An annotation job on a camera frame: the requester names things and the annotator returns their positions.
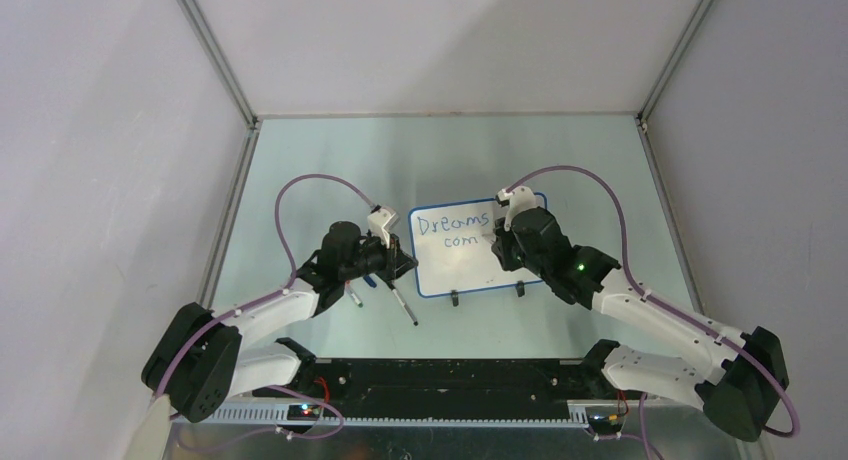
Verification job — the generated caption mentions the black whiteboard marker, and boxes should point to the black whiteboard marker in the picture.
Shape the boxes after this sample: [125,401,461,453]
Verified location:
[389,283,419,326]

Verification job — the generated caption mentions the green whiteboard marker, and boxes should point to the green whiteboard marker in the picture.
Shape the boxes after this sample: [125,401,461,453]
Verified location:
[345,282,364,308]

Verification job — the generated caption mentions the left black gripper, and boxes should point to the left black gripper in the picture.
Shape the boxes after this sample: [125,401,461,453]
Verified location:
[340,228,418,284]

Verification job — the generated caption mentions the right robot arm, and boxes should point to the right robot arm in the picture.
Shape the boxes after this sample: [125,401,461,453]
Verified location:
[491,207,789,442]

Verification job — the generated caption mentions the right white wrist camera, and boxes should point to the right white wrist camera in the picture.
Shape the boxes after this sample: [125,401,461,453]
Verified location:
[495,185,538,231]

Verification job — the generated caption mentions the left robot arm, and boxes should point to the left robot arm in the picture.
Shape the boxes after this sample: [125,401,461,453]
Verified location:
[141,221,418,423]

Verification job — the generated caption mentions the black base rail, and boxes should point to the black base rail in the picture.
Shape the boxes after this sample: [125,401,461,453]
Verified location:
[288,358,619,421]

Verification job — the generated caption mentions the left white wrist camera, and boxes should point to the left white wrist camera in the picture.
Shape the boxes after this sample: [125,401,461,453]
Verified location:
[367,205,398,248]

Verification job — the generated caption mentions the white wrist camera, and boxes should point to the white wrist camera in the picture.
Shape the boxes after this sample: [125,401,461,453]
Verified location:
[495,185,538,231]
[367,205,398,248]

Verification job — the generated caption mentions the blue framed whiteboard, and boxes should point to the blue framed whiteboard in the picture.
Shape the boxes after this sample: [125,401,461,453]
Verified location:
[408,199,540,298]

